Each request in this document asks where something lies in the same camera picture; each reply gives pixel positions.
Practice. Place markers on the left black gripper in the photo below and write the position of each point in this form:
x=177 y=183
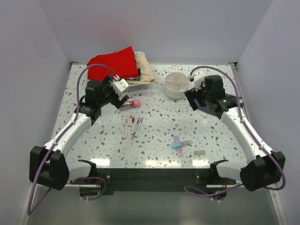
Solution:
x=106 y=86

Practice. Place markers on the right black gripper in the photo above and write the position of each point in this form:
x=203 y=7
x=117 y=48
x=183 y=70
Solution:
x=191 y=95

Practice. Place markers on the grey cap white marker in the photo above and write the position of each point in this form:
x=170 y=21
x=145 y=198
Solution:
x=138 y=127

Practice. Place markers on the pink purple correction tape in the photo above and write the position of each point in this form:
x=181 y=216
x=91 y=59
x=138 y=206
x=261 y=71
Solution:
x=179 y=150

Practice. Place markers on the blue white eraser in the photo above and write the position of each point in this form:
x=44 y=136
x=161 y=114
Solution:
x=181 y=144

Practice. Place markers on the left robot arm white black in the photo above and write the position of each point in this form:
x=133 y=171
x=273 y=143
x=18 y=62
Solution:
x=48 y=165

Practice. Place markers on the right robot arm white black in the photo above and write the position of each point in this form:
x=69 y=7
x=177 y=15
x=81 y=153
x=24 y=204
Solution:
x=264 y=166

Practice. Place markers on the clear pen case pink cap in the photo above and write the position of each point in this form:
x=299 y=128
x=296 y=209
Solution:
x=130 y=104

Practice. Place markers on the peach cap white marker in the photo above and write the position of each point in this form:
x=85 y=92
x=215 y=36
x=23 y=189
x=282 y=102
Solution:
x=125 y=129

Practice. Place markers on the red cap white marker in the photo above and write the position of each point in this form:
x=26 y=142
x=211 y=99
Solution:
x=132 y=125

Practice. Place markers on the white plastic basket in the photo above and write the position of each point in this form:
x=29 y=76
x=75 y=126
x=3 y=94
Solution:
x=133 y=87

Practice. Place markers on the white round divided organizer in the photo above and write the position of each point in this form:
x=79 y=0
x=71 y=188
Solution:
x=175 y=85

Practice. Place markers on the beige folded cloth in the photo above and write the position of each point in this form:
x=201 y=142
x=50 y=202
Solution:
x=147 y=76

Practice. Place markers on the red folded cloth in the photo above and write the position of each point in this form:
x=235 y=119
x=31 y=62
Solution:
x=123 y=63

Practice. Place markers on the beige small eraser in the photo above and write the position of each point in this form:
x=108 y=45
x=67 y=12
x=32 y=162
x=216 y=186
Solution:
x=199 y=152

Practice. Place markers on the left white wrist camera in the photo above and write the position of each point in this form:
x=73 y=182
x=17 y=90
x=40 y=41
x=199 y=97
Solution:
x=120 y=86

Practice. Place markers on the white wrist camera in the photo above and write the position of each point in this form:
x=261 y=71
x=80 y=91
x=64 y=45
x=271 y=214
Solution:
x=196 y=80
x=120 y=86

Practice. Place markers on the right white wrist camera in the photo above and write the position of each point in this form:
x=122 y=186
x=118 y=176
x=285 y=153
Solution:
x=196 y=80

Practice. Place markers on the aluminium frame rail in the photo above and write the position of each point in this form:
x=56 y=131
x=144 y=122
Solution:
x=237 y=80

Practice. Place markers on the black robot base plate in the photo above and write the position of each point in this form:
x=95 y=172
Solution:
x=148 y=180

